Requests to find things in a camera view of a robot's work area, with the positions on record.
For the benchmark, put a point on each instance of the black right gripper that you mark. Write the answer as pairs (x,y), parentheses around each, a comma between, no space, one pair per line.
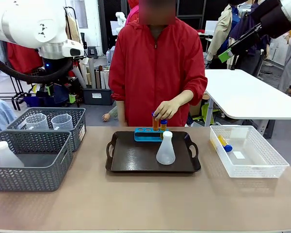
(274,19)

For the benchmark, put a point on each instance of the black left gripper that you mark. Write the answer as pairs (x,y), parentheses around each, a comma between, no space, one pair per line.
(51,70)

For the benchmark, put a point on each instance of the amber tube with blue cap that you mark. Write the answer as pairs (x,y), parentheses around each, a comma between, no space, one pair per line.
(163,126)
(156,125)

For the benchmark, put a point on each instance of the translucent white conical flask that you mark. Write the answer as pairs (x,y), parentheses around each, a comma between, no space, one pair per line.
(166,155)
(7,157)

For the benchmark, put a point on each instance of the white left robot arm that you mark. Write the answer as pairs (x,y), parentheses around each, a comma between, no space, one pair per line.
(21,21)

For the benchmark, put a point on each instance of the person's right forearm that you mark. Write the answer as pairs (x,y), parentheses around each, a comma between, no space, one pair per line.
(121,114)

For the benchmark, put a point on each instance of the person's left forearm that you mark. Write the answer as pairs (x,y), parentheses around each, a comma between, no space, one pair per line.
(186,95)

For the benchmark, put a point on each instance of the person's left hand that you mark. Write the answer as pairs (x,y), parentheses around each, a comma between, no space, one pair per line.
(166,110)

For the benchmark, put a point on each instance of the dark blue jeans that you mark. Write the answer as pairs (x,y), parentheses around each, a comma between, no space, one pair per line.
(61,94)

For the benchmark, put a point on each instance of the mannequin in beige coat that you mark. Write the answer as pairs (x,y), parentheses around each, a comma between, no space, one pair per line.
(220,31)

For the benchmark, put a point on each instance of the tilted grey paper roll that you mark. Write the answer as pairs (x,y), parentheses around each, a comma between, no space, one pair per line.
(78,76)

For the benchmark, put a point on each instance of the clear plastic measuring beaker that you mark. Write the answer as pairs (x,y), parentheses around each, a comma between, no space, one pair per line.
(36,122)
(61,122)

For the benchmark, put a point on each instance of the mannequin in navy shirt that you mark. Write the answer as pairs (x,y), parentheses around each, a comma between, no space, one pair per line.
(257,60)

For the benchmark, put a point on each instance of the cream paper roll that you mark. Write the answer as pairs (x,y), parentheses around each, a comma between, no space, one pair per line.
(85,70)

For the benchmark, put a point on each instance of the tall grey paper roll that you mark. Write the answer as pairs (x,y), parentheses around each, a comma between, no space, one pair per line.
(92,72)

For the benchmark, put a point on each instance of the dark grey storage bin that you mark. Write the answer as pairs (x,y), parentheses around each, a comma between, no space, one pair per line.
(99,97)

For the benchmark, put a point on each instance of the brown capped paper roll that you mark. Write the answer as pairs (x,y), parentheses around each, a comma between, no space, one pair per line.
(98,80)

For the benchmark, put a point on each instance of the grey basket with red label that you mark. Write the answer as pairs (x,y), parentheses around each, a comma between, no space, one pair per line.
(78,131)

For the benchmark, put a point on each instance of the white table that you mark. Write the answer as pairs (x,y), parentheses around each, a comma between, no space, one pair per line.
(245,94)

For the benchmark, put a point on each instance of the black metal clothes rack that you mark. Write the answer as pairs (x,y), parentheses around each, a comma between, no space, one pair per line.
(15,100)

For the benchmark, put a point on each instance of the cardboard box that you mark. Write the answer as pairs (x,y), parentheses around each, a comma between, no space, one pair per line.
(203,96)

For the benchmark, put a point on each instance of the white paper roll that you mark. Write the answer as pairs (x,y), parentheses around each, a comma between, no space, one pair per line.
(106,81)

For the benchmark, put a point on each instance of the red hanging jacket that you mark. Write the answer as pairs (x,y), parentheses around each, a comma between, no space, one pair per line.
(21,58)

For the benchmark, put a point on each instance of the black stool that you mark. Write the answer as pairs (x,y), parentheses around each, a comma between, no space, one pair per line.
(92,51)

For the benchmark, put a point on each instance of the mannequin arm in grey sleeve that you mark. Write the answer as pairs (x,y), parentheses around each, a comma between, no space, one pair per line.
(110,115)

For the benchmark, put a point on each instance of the green chair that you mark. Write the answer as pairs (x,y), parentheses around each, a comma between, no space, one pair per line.
(206,111)

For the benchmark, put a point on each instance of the blue checked cloth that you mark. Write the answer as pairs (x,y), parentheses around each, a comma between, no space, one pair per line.
(110,57)

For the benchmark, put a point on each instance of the beige hanging garment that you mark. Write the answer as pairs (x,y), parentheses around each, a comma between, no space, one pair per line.
(74,31)

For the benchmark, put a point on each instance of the light blue cloth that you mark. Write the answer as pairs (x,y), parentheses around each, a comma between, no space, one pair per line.
(0,114)

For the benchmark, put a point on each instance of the mannequin in grey skirt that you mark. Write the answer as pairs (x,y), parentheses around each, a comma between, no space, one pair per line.
(289,68)

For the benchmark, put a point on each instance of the person in red jacket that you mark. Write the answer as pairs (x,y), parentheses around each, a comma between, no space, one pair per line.
(148,72)

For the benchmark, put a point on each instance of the yellow tube with blue cap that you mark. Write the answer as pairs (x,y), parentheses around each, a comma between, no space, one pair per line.
(223,142)

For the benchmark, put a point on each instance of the large grey plastic basket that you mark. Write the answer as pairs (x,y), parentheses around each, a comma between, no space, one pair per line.
(26,179)

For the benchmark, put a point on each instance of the blue test tube rack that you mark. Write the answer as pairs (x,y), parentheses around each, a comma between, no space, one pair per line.
(141,138)

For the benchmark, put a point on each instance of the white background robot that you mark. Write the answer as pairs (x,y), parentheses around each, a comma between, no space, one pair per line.
(120,17)

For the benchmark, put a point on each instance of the dark brown serving tray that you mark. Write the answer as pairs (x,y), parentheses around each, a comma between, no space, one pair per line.
(135,157)

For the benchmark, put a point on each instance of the mannequin in pink scarf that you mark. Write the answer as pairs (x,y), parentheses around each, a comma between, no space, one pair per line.
(133,13)

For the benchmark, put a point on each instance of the white plastic basket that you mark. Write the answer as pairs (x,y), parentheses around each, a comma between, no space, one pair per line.
(257,170)

